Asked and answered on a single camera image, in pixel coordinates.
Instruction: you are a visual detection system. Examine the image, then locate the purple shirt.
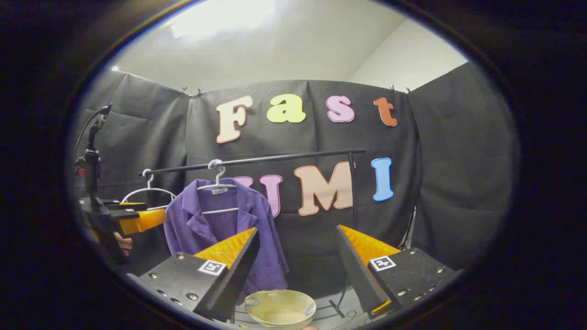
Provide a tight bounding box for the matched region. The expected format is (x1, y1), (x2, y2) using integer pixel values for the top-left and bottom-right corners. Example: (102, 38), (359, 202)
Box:
(164, 178), (290, 305)

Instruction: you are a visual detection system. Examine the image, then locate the black backdrop stand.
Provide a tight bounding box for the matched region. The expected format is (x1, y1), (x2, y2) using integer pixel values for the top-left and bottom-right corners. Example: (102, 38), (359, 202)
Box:
(398, 206), (419, 250)

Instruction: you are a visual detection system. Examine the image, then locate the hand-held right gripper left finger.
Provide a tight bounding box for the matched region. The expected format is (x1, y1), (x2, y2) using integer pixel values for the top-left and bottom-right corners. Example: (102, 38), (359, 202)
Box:
(126, 227), (260, 323)

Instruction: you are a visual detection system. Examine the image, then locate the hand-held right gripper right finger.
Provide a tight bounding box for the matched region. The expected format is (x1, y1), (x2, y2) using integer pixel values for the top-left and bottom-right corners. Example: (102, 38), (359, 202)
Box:
(336, 225), (459, 320)

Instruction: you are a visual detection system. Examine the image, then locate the black clothes rack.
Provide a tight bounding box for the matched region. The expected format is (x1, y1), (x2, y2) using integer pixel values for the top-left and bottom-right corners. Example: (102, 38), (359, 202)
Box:
(138, 148), (367, 321)

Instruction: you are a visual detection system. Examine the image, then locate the cream laundry hamper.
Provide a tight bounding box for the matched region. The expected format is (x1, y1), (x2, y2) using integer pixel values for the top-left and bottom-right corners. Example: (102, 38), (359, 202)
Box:
(244, 289), (317, 330)

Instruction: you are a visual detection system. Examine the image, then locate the white clothes hanger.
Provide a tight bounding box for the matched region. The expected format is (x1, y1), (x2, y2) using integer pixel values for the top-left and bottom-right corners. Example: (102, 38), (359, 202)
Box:
(121, 169), (177, 211)
(196, 159), (241, 215)

